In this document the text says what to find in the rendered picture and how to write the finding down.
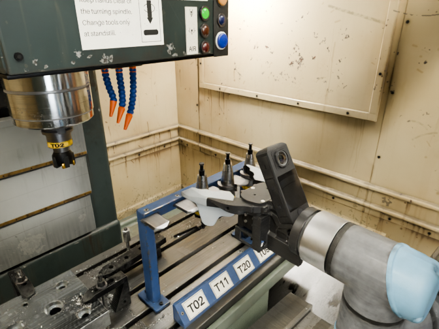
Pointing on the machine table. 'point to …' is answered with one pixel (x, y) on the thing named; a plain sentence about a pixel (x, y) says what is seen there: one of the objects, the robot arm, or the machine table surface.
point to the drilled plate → (48, 291)
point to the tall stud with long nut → (127, 237)
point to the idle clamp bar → (129, 258)
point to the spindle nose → (49, 100)
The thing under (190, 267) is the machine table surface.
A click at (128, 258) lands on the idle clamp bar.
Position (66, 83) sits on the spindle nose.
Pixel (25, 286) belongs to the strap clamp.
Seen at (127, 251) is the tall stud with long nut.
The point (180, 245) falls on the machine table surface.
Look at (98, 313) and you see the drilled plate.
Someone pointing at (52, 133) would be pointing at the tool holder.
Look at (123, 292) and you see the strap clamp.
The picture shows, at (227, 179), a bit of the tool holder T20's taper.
